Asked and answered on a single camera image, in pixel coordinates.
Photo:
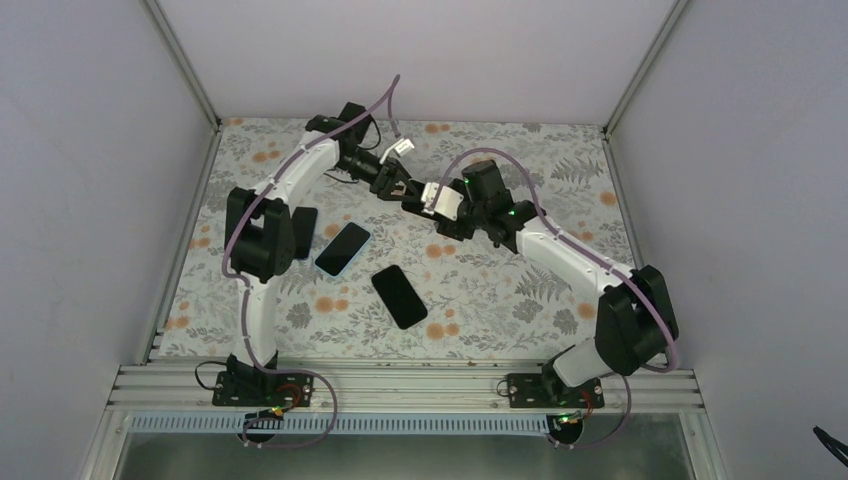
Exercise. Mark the black mounting plate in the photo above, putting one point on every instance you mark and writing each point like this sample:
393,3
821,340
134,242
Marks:
263,391
533,391

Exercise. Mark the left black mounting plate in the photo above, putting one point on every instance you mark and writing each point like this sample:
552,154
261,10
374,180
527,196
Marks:
263,391

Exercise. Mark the phone in light blue case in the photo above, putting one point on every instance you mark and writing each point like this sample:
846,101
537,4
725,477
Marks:
342,249

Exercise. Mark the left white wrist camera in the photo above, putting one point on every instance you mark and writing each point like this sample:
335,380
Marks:
400,147

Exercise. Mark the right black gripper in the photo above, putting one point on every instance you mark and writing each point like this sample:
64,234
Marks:
453,230

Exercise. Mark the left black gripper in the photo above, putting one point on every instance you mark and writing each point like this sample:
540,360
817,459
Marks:
390,173

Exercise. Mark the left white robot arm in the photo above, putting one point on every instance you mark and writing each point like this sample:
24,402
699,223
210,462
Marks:
260,236

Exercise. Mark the aluminium rail base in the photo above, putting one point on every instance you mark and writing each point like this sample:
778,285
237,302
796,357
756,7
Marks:
367,397

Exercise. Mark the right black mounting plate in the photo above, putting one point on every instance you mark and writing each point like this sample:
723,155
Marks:
533,391

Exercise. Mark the dark blue phone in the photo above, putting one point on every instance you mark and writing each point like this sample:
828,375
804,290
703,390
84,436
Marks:
304,221

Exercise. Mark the black phone centre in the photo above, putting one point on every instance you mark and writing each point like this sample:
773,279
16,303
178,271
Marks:
401,300

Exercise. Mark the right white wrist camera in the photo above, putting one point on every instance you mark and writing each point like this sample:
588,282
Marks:
441,200

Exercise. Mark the floral patterned table mat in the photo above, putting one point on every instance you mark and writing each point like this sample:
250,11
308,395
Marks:
484,303

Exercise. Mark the black object at corner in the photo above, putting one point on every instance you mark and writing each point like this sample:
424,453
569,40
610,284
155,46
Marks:
835,447

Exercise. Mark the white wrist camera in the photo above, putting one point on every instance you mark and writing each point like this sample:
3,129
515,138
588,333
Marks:
441,200
400,147

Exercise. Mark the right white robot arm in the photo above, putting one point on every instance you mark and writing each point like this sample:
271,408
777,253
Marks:
635,320

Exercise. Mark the phone with beige case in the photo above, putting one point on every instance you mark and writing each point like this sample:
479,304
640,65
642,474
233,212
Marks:
412,204

